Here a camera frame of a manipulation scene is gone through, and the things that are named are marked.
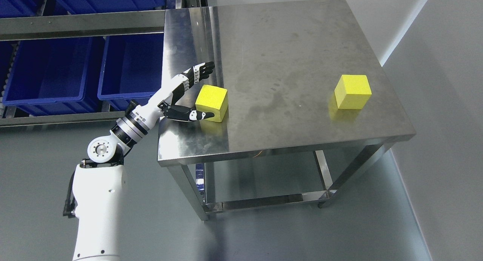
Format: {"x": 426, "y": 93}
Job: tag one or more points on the blue bin near table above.
{"x": 131, "y": 69}

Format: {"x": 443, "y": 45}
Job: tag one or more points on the blue bin upper shelf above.
{"x": 79, "y": 7}

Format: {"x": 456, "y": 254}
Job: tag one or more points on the blue bin far left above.
{"x": 6, "y": 53}

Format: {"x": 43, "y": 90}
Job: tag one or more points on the blue bin middle left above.
{"x": 56, "y": 76}

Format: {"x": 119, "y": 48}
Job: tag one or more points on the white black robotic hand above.
{"x": 164, "y": 102}

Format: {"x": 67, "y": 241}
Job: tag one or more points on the blue bin upper left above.
{"x": 19, "y": 8}

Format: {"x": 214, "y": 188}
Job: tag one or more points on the yellow foam block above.
{"x": 352, "y": 91}
{"x": 213, "y": 99}

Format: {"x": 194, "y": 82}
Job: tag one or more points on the stainless steel table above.
{"x": 280, "y": 63}

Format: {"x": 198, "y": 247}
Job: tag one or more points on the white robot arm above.
{"x": 96, "y": 190}

